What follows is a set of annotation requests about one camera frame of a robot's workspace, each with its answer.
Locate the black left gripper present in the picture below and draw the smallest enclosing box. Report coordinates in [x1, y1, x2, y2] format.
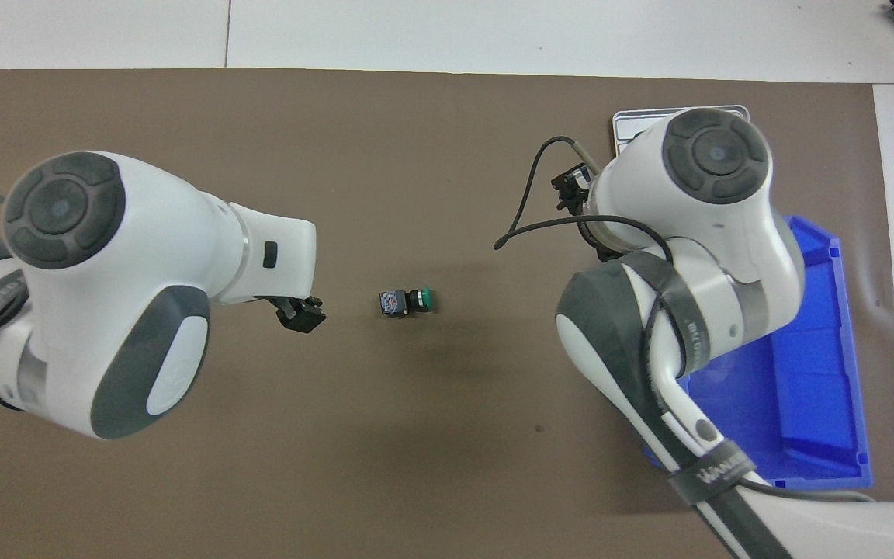
[251, 293, 327, 335]

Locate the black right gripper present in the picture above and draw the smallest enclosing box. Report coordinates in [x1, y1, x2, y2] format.
[552, 165, 597, 214]

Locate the green push button switch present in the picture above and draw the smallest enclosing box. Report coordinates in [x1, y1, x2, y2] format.
[376, 286, 437, 318]

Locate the grey metal tray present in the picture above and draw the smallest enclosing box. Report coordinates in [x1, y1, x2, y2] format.
[612, 105, 750, 155]

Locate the brown table mat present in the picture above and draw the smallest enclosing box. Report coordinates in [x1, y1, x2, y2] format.
[0, 68, 894, 559]

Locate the blue plastic storage bin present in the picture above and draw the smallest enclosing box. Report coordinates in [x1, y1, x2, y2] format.
[643, 215, 875, 491]

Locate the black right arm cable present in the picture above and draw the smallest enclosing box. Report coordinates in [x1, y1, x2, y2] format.
[494, 137, 875, 502]

